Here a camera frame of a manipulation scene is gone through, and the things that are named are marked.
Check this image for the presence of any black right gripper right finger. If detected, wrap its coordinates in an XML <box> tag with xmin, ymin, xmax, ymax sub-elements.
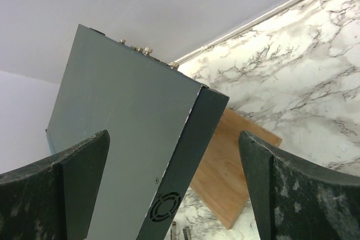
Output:
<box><xmin>238</xmin><ymin>131</ymin><xmax>359</xmax><ymax>239</ymax></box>

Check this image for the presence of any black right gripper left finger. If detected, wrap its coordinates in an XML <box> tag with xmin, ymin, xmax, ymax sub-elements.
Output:
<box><xmin>1</xmin><ymin>130</ymin><xmax>110</xmax><ymax>239</ymax></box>

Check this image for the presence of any wooden base board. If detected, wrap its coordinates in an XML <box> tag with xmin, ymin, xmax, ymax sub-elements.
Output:
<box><xmin>190</xmin><ymin>109</ymin><xmax>282</xmax><ymax>230</ymax></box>

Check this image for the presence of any dark blue network switch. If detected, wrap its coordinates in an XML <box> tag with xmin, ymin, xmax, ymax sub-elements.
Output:
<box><xmin>47</xmin><ymin>25</ymin><xmax>229</xmax><ymax>239</ymax></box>

